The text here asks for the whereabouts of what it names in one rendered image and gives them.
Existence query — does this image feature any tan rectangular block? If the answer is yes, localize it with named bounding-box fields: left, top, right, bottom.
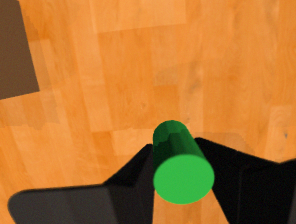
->
left=0, top=0, right=40, bottom=100

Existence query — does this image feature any green cylinder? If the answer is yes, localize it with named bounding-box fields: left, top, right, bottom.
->
left=153, top=120, right=214, bottom=204

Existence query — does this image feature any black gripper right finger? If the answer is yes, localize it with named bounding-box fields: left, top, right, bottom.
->
left=195, top=137, right=296, bottom=224

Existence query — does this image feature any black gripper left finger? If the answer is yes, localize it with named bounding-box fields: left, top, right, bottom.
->
left=7, top=143, right=155, bottom=224

